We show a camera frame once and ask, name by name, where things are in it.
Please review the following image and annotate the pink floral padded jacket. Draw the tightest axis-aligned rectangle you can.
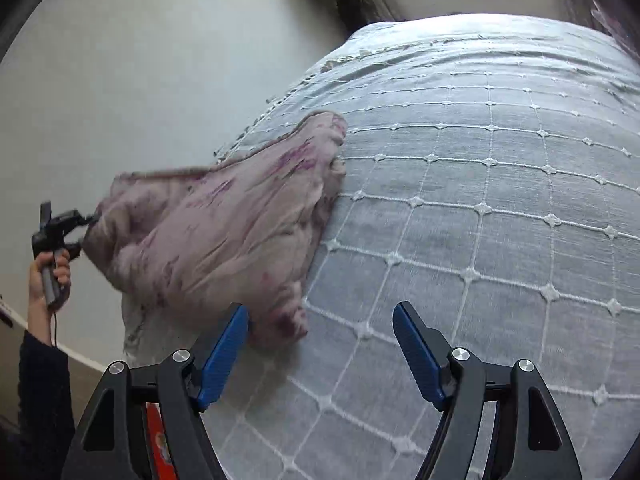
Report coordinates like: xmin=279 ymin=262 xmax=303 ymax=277
xmin=82 ymin=110 xmax=347 ymax=360

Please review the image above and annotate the dark blue sleeve forearm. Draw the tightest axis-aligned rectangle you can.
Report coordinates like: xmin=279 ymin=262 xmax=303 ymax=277
xmin=17 ymin=304 xmax=75 ymax=479

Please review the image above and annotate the person's left hand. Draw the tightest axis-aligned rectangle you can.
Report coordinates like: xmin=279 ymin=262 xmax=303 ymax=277
xmin=27 ymin=249 xmax=72 ymax=318

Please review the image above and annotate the grey grid bedspread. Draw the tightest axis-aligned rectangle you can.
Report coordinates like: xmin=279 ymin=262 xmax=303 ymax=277
xmin=204 ymin=14 xmax=639 ymax=479

